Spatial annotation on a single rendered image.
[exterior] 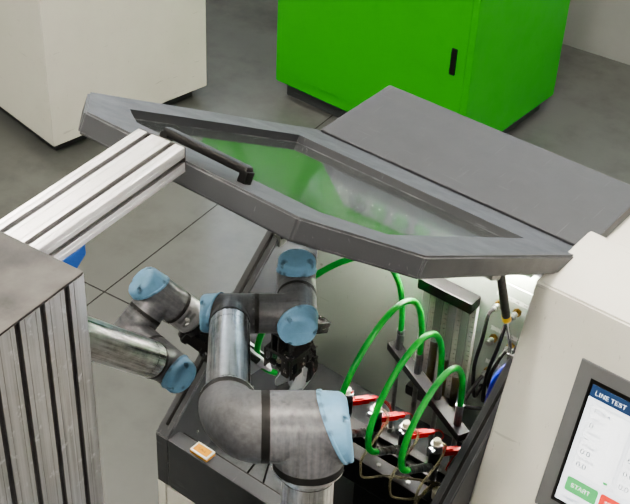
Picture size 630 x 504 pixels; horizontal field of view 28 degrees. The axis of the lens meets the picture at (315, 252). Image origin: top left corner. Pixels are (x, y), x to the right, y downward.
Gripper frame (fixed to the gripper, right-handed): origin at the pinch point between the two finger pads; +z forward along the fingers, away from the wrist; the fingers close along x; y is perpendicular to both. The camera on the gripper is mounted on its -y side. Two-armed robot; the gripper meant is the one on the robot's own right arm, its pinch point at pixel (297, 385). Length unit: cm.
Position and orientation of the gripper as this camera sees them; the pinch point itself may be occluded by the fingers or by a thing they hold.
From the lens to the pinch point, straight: 264.2
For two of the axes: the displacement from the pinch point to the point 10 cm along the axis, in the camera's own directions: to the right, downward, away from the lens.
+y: -6.2, 4.6, -6.4
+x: 7.9, 4.0, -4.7
